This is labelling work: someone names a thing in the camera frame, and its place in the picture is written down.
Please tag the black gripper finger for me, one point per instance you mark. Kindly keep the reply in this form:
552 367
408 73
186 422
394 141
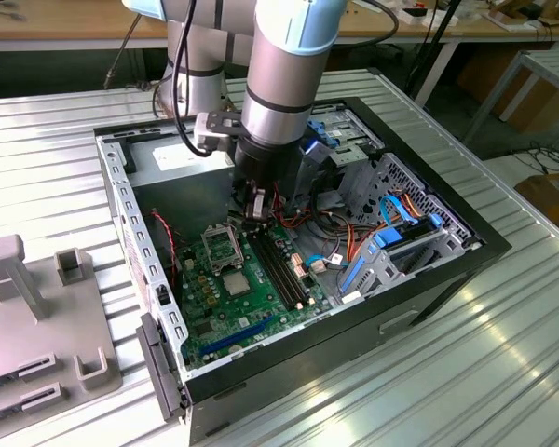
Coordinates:
265 200
249 200

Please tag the silver CPU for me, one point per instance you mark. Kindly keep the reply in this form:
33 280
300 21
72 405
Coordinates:
236 283

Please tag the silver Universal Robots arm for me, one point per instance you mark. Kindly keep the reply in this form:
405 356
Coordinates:
279 70

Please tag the CPU socket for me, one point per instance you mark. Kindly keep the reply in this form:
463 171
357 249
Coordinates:
240 297

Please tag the blue drive bay latch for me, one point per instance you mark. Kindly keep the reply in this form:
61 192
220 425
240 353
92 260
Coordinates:
323 135

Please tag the grey power supply unit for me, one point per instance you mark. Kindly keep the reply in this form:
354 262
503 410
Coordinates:
181 195

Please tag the black RAM slot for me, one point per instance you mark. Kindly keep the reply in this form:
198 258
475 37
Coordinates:
285 267
275 271

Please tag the silver drive cage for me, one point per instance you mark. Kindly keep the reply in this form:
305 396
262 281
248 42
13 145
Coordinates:
354 179

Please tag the green motherboard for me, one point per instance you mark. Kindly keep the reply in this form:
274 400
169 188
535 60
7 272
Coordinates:
242 321

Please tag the blue disk carrier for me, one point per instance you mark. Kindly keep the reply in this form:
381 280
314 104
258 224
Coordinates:
385 238

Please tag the blue expansion slot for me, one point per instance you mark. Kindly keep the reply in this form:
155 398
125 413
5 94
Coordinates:
235 336

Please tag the silver coin cell battery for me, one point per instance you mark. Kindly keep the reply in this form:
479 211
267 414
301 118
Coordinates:
235 348

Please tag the silver disk bay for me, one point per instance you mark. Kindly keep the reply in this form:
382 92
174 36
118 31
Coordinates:
424 265

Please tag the black open PC case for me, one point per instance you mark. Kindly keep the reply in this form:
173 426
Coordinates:
307 372

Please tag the grey case side latch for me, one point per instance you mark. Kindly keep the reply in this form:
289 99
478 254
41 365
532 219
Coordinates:
160 368

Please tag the black tripod leg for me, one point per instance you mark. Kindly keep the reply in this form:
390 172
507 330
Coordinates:
435 44

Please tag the small white box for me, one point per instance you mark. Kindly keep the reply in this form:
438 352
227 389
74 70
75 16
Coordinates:
417 16

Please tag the grey parts rack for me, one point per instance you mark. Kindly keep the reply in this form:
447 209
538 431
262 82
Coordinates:
51 326

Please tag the long wooden desk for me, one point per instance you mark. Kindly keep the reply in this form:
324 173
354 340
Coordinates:
51 23

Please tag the cardboard tray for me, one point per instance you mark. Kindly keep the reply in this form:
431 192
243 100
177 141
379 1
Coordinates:
508 14

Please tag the cardboard box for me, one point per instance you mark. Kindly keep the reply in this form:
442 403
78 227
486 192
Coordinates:
554 200

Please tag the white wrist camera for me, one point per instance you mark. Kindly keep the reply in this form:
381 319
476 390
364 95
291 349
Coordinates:
314 151

